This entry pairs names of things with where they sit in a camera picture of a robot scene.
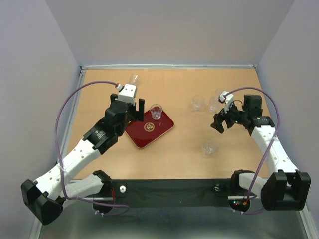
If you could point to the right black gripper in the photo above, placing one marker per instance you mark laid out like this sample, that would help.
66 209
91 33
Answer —
218 119

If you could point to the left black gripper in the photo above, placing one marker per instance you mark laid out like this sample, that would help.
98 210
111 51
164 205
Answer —
137 115

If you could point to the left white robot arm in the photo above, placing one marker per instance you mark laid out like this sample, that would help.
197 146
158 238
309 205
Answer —
46 195

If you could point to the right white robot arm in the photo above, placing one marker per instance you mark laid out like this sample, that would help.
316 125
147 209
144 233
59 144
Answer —
287 187

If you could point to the red lacquer tray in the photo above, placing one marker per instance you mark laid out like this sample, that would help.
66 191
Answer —
143 133

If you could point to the clear glass right group middle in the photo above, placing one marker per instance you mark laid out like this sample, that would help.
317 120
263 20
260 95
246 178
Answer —
213 104

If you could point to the clear glass group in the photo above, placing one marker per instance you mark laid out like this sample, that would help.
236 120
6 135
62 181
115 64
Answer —
218 92
198 102
213 104

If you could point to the clear glass right group left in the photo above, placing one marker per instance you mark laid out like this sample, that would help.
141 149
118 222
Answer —
198 102

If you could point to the clear glass right group back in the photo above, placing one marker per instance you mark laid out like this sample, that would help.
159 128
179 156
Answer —
218 92

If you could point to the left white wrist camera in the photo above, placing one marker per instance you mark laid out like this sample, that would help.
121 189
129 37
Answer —
127 93

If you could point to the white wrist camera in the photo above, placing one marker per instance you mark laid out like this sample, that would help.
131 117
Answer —
227 99
127 93

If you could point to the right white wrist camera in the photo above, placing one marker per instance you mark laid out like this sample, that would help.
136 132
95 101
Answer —
227 99

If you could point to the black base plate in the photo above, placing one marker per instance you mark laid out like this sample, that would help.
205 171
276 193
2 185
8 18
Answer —
169 193

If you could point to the aluminium table frame rail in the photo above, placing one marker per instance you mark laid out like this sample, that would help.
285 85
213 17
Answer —
178 153

